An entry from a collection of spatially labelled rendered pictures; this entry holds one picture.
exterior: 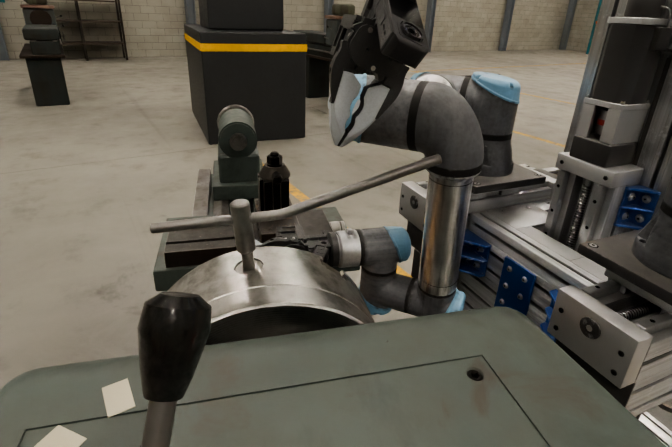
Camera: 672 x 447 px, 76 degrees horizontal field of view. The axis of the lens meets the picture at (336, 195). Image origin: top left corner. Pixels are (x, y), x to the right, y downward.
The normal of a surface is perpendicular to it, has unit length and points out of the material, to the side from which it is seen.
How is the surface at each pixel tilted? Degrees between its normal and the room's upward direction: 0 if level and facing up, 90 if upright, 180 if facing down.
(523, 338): 0
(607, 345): 90
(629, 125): 90
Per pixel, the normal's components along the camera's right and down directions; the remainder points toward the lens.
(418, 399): 0.04, -0.92
